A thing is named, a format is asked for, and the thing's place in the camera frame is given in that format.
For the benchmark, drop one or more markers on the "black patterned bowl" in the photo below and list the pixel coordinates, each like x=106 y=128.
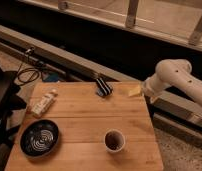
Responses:
x=39 y=138

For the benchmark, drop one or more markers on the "white tube bottle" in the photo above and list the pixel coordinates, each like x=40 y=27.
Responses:
x=42 y=106

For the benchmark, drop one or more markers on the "black striped small object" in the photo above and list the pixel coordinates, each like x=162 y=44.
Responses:
x=103 y=88

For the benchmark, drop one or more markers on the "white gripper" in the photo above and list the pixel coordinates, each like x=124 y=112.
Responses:
x=151 y=87

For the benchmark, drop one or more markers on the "metal window railing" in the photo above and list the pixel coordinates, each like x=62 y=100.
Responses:
x=175 y=21

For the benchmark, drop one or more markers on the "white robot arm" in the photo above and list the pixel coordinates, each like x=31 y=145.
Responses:
x=171 y=73

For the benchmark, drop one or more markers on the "blue object on floor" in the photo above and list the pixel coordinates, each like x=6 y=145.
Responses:
x=52 y=78

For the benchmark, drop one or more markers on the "black chair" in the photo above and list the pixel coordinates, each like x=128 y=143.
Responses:
x=9 y=101

